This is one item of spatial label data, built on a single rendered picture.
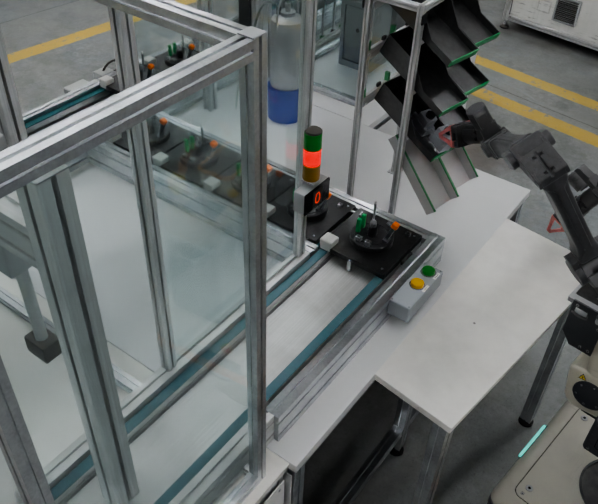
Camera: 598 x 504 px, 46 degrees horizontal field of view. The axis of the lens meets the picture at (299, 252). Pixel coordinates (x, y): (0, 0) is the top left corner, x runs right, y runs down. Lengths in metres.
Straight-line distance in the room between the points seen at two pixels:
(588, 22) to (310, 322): 4.51
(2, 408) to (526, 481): 1.99
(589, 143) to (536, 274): 2.64
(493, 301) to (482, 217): 0.43
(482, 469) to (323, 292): 1.13
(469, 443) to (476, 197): 0.99
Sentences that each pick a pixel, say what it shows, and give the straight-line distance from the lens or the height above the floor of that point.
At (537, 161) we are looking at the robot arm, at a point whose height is 1.56.
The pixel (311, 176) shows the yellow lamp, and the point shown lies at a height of 1.28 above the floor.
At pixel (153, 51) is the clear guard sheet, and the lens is 1.41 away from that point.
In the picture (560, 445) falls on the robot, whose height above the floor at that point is 0.28.
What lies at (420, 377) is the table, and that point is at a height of 0.86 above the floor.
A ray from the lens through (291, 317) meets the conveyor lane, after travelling 2.06.
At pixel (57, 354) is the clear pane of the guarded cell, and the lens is 0.98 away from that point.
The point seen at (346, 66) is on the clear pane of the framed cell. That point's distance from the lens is 3.15.
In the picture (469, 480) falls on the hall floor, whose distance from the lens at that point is 2.91.
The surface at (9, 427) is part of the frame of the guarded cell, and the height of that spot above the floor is 1.65.
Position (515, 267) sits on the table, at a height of 0.86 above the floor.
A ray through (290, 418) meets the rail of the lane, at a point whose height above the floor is 0.90.
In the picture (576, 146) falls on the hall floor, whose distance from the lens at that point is 4.94.
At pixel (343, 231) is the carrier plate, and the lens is 2.28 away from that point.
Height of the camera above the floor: 2.40
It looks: 41 degrees down
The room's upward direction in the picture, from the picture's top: 2 degrees clockwise
